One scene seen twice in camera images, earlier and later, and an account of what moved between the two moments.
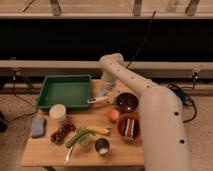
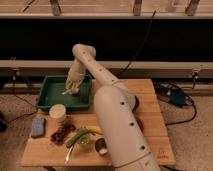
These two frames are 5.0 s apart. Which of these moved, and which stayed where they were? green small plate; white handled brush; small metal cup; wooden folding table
Moved: white handled brush
Stayed: small metal cup; wooden folding table; green small plate
